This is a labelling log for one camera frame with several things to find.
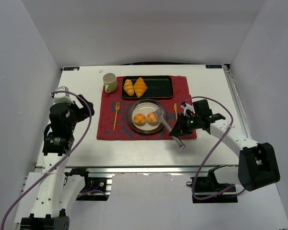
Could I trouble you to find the left striped croissant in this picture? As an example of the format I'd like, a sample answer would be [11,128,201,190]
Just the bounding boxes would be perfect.
[123,79,134,97]

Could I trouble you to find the orange plastic fork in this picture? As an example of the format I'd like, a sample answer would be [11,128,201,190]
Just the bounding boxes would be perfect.
[113,102,120,131]

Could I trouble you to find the red patterned placemat cloth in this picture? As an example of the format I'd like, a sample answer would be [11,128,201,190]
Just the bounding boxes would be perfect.
[96,76,191,140]

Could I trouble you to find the black rectangular tray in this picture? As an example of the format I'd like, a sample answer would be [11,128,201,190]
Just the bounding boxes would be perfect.
[121,75,174,100]

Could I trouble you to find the left blue table label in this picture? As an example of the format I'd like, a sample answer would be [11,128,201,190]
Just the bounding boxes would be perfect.
[63,67,80,71]

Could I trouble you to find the striped croissant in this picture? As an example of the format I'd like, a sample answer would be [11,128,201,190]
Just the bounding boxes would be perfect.
[123,79,134,97]
[133,77,147,98]

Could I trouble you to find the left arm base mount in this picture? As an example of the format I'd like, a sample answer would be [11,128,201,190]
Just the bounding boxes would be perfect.
[64,168,109,201]

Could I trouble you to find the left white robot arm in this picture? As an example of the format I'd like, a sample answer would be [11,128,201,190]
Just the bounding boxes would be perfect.
[20,91,95,230]

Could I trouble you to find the metal serving tongs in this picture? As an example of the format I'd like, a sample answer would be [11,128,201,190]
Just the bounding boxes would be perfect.
[154,109,185,150]

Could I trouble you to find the aluminium table frame rail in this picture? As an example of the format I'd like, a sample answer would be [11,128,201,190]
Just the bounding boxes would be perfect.
[223,64,252,139]

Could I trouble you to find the round bread bun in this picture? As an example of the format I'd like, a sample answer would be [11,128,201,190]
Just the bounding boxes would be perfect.
[133,114,146,126]
[147,112,158,124]

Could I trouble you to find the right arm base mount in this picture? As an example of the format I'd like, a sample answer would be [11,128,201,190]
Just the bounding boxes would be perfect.
[192,177,238,204]

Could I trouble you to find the pale green mug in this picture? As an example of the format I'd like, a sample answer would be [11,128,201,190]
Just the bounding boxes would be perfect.
[103,73,118,93]

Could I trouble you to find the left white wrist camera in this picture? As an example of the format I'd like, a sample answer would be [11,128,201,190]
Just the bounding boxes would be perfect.
[50,86,74,104]

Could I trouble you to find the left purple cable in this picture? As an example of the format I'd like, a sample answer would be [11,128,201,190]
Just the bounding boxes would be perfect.
[0,91,95,230]

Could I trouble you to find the dark rimmed white plate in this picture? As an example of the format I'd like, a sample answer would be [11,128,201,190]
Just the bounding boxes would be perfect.
[127,99,167,134]

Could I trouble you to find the blue table label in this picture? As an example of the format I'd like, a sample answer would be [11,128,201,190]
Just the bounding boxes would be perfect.
[63,67,80,71]
[205,65,223,69]

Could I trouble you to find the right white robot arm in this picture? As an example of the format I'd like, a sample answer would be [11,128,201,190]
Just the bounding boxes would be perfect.
[169,114,280,191]

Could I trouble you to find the orange plastic knife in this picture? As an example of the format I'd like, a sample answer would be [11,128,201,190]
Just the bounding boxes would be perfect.
[174,103,178,120]

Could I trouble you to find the right striped croissant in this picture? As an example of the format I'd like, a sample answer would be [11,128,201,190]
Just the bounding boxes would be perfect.
[133,77,147,98]

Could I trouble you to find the right blue table label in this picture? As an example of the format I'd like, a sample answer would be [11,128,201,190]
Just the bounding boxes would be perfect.
[205,65,223,69]

